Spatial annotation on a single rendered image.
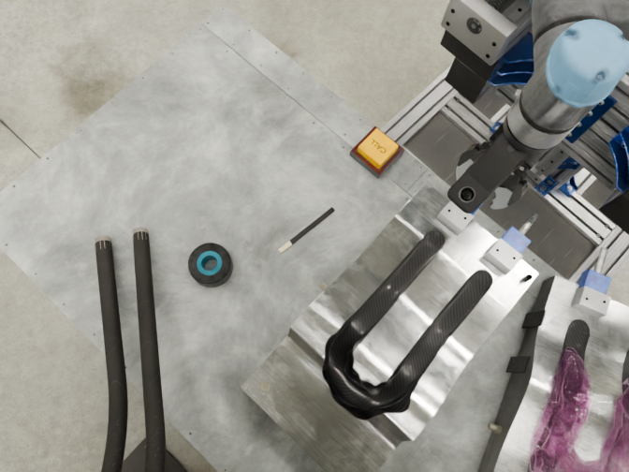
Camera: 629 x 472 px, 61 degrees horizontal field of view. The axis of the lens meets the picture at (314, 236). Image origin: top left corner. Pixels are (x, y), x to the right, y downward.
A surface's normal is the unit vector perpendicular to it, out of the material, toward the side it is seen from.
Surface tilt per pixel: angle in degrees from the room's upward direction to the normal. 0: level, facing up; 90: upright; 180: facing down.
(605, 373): 25
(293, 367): 0
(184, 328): 0
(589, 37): 0
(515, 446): 11
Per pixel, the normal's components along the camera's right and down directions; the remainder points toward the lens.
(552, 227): 0.03, -0.29
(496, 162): -0.31, 0.11
